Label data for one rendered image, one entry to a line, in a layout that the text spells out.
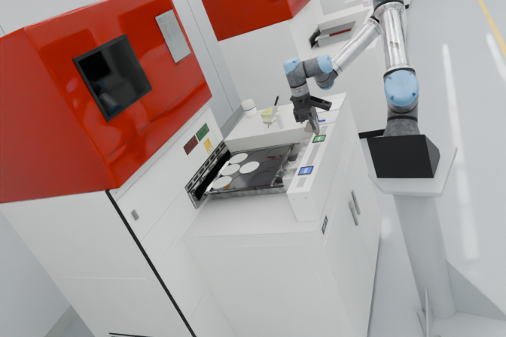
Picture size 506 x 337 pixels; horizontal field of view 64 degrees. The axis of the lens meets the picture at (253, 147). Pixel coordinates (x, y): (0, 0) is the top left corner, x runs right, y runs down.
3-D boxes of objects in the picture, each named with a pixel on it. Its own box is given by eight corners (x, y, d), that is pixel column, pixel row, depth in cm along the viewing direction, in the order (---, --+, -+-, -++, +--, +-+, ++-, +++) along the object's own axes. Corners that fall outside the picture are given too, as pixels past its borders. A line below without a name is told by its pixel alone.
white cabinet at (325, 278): (246, 358, 211) (181, 238, 178) (294, 233, 287) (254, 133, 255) (371, 372, 181) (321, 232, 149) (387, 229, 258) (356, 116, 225)
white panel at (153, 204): (153, 271, 164) (104, 191, 148) (230, 162, 228) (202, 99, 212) (159, 271, 162) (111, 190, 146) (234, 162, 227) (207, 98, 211)
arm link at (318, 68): (332, 62, 173) (307, 68, 177) (327, 49, 163) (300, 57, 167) (336, 77, 171) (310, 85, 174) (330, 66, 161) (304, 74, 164)
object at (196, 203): (195, 209, 191) (187, 192, 187) (230, 159, 226) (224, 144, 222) (198, 208, 190) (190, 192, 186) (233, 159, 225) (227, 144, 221)
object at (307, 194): (297, 222, 159) (285, 193, 153) (324, 150, 202) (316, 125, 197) (319, 220, 154) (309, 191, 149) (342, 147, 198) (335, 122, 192)
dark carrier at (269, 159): (205, 192, 192) (205, 191, 191) (233, 154, 219) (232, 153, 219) (270, 185, 176) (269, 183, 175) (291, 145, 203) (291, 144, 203)
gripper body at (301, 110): (300, 116, 184) (292, 92, 180) (318, 113, 180) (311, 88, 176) (296, 124, 178) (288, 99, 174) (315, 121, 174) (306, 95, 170)
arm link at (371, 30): (389, 4, 183) (311, 82, 187) (388, -11, 173) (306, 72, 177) (409, 17, 178) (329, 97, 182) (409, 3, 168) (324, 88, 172)
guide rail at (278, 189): (211, 199, 199) (209, 194, 197) (213, 197, 200) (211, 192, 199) (307, 190, 176) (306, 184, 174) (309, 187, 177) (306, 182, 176)
